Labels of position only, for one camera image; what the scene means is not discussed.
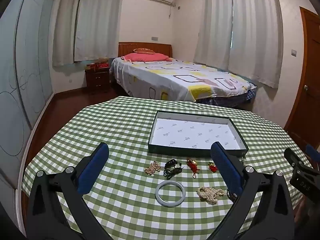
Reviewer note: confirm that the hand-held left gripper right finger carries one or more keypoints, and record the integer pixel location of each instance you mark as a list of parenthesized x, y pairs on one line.
[(228, 171)]

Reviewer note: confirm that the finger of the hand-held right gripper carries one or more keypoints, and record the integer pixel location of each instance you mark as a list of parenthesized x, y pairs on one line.
[(292, 157), (312, 152)]

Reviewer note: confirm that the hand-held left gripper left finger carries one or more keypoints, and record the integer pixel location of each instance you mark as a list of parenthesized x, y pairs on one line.
[(92, 173)]

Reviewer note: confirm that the small red gold charm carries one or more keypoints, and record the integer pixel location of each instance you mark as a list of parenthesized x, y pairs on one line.
[(212, 167)]

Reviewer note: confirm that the long red knot charm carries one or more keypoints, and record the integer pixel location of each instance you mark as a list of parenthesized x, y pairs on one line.
[(192, 165)]

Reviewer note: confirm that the dark green shallow tray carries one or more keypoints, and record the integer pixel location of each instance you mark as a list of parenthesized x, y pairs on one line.
[(195, 132)]

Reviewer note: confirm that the pale jade bangle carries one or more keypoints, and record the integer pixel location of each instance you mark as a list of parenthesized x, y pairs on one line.
[(157, 193)]

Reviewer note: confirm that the green checkered tablecloth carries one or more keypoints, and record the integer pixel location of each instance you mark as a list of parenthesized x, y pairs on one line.
[(125, 130)]

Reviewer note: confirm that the blue plaid bed cover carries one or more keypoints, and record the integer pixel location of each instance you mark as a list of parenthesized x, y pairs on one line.
[(230, 98)]

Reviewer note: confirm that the brown wooden door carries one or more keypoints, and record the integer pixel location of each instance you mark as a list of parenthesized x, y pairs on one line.
[(306, 67)]

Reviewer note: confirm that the dark wooden nightstand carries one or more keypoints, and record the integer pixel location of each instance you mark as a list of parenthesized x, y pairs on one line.
[(97, 80)]

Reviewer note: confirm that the patterned white bed sheet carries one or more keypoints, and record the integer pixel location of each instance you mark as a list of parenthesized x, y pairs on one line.
[(180, 77)]

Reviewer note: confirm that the red gift box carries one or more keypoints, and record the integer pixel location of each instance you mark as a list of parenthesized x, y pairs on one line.
[(103, 65), (91, 67)]

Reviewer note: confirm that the tan bag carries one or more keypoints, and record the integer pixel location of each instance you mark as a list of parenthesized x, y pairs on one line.
[(102, 60)]

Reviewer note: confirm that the frosted glass sliding wardrobe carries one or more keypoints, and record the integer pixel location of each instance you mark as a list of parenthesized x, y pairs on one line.
[(25, 80)]

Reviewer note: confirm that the pink pillow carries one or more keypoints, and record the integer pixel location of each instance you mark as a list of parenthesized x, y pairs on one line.
[(145, 57)]

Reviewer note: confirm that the white curtain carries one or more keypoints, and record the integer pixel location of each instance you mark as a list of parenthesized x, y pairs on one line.
[(66, 25), (257, 30), (215, 22), (100, 20)]

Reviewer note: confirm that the red patterned cushion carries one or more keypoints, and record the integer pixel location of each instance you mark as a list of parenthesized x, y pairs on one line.
[(143, 50)]

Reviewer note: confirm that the wooden bed headboard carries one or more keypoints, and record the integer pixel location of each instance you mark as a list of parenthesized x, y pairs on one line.
[(145, 45)]

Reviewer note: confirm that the wall light switch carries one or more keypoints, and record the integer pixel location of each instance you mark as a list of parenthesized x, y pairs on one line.
[(293, 52)]

